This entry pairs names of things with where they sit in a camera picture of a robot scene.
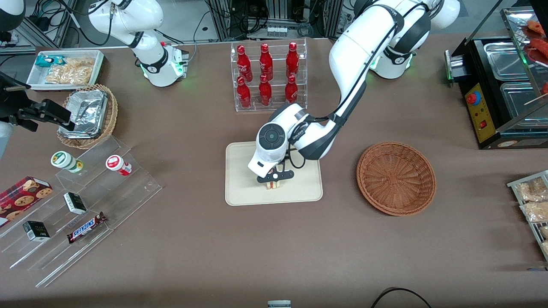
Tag light tan wicker basket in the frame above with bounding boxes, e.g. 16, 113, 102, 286
57, 84, 118, 149

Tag green capped small bottle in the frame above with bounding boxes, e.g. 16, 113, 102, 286
51, 151, 84, 174

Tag aluminium frame with cables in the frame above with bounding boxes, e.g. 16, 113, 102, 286
205, 0, 343, 41

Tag red plaid cookie box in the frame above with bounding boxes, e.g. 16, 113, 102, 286
0, 176, 54, 227

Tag white rectangular snack tray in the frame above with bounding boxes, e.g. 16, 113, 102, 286
27, 50, 105, 91

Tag brown snickers bar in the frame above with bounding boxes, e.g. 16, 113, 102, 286
67, 212, 107, 244

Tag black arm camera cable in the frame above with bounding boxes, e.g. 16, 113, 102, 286
283, 0, 433, 170

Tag teal snack packet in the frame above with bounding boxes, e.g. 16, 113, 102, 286
35, 55, 66, 69

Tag brown round wicker basket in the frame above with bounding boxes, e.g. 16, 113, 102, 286
357, 142, 437, 216

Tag red cola bottle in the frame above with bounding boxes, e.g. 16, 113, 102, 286
237, 45, 253, 82
286, 42, 300, 79
285, 75, 298, 104
259, 74, 273, 107
259, 43, 274, 81
236, 77, 252, 109

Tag grey wire snack rack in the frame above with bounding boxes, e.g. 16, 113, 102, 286
507, 170, 548, 261

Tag small black carton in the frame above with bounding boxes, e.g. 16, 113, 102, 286
22, 221, 51, 242
63, 192, 87, 215

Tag clear acrylic stepped shelf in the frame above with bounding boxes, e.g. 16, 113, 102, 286
0, 135, 162, 288

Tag black food warmer machine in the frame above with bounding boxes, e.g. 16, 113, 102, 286
444, 6, 548, 150

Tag black looped table cable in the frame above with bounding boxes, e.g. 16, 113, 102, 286
370, 287, 433, 308

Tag red capped small bottle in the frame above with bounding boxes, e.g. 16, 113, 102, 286
106, 155, 132, 176

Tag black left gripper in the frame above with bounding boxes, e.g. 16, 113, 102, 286
256, 169, 295, 188

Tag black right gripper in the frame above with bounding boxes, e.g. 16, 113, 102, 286
0, 72, 77, 132

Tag clear acrylic bottle rack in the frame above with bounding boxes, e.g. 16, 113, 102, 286
230, 38, 308, 113

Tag silver foil containers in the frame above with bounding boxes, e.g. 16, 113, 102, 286
58, 89, 108, 138

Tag beige plastic serving tray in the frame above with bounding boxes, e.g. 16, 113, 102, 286
225, 138, 323, 206

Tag clear bag of chips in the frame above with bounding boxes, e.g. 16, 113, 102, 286
45, 58, 95, 85

